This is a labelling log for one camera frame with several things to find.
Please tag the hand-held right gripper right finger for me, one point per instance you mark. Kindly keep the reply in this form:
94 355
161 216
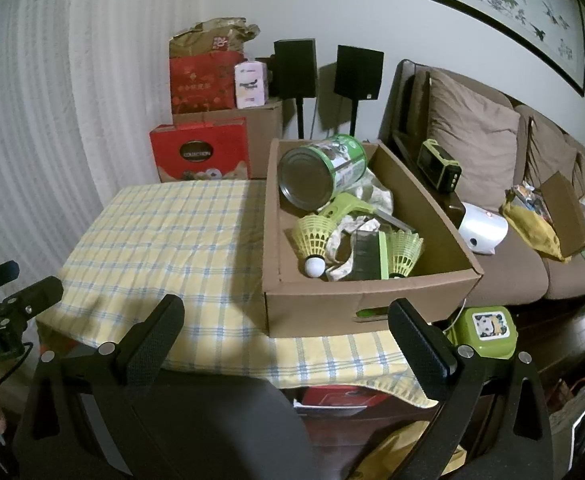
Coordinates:
417 345

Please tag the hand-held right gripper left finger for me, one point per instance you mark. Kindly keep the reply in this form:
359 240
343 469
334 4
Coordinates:
158 340

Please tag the yellow shuttlecock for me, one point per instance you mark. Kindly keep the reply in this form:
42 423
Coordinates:
315 240
406 252

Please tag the green squeegee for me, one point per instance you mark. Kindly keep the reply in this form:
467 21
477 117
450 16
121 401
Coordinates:
347 205

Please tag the floral cloth bag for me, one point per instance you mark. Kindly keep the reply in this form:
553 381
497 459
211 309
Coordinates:
375 192

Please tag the green snack can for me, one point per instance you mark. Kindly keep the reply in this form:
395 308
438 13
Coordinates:
307 175

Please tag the green lunch box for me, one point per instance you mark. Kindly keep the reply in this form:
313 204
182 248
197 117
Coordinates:
487 340

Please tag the yellow checked tablecloth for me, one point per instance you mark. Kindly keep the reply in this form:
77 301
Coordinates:
172 240

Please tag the yellow plastic bag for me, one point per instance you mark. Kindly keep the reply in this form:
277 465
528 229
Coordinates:
397 450

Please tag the brown sofa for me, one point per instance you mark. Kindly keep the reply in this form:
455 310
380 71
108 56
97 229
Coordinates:
522 270

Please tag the white rounded device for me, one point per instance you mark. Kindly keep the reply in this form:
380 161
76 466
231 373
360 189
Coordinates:
485 227

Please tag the yellow cloth bag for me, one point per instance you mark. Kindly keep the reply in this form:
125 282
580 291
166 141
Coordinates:
537 232

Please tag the beige shopping bag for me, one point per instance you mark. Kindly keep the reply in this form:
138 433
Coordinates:
572 420

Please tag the white curtain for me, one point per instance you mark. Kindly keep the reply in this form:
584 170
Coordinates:
47 110

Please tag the green and black device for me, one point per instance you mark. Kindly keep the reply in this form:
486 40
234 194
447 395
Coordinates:
440 165

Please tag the red gift box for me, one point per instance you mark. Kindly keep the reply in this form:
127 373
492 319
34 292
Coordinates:
197 152

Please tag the small flat cardboard box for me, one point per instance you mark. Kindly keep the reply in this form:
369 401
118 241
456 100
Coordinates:
567 210

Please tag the large brown cushion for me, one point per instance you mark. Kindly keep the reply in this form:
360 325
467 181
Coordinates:
472 130

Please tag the closed brown cardboard box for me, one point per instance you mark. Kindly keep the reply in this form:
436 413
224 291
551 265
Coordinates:
265 135

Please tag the medium brown cushion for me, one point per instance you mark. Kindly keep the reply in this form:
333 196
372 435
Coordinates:
552 150

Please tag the black speaker stand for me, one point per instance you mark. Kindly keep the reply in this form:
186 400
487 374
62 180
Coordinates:
301 117
353 115

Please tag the red gift bag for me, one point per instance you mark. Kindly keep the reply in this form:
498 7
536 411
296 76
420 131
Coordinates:
202 82

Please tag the white and pink box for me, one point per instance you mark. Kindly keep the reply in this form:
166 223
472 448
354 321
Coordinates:
251 85

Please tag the black speaker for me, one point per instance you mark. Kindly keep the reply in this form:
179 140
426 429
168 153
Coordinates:
358 70
295 67

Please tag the brown paper bag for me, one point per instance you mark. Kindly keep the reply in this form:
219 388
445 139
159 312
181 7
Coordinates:
212 37

